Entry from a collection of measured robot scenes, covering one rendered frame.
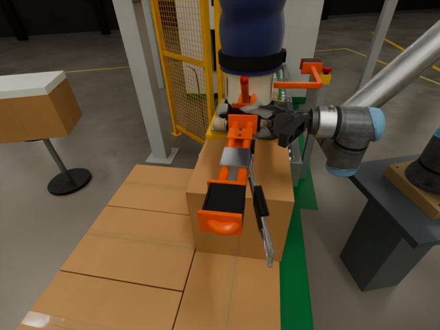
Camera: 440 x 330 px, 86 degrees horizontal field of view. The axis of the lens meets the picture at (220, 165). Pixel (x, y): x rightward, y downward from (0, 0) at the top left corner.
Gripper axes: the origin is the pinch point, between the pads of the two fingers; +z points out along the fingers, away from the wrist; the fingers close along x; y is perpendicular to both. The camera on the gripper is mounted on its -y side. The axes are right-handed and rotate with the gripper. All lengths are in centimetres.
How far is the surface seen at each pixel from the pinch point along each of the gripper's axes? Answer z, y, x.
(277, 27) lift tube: -8.0, 21.5, 20.7
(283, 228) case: -17.1, -1.0, -45.0
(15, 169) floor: 258, 98, -123
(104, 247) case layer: 67, -6, -69
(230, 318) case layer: 1, -27, -70
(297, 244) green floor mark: -39, 47, -124
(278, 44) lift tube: -8.7, 21.8, 16.0
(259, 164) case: -5.9, 18.7, -29.7
